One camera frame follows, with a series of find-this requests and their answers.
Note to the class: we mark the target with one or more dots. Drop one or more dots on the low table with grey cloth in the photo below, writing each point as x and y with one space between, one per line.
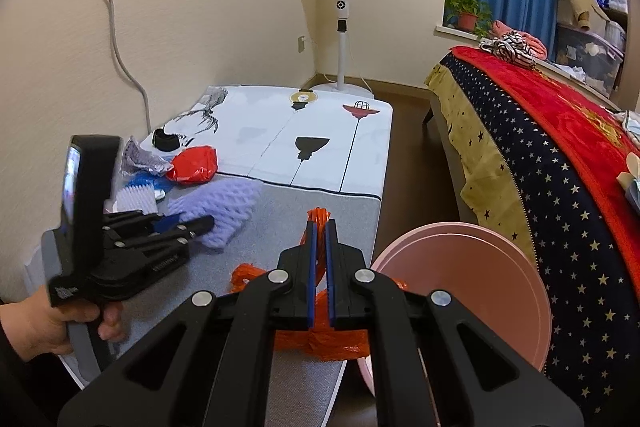
219 267

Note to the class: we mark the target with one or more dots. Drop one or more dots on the pink trash bin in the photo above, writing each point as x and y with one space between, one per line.
485 271

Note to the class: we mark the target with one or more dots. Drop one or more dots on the white foam net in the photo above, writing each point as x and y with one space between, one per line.
136 198

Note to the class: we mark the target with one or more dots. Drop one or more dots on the bed with red blanket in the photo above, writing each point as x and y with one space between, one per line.
541 165

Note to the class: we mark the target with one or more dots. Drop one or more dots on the orange plastic bag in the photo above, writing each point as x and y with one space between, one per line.
322 341

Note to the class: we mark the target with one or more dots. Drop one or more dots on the black leopard scrunchie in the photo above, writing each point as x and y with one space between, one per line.
165 142

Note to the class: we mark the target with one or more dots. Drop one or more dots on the grey storage box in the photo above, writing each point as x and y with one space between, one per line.
588 57

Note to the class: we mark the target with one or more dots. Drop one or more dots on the silver foil wrapper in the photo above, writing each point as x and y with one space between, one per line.
135 159

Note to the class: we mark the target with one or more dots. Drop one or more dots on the tan jacket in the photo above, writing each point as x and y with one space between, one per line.
585 15

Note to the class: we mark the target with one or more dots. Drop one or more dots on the pink folded clothes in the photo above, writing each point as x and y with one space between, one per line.
536 47

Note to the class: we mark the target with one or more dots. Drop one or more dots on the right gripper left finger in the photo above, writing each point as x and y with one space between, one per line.
207 363

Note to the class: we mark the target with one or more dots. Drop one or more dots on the zebra striped cloth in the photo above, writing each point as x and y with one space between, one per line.
509 51

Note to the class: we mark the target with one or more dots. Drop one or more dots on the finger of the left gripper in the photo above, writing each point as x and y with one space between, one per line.
162 224
192 229

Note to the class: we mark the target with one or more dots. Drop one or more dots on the potted green plant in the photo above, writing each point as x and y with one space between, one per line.
472 16

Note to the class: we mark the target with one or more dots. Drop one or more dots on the purple foam fruit net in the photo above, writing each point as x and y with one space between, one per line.
231 201

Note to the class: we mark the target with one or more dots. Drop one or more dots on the red plastic wrapper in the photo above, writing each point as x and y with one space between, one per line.
194 165

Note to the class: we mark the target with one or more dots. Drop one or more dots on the wooden bookshelf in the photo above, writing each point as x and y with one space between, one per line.
621 32

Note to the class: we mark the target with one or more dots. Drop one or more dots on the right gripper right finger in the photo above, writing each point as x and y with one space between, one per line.
434 362

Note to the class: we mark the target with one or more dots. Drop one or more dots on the person's left hand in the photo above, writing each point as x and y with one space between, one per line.
33 327

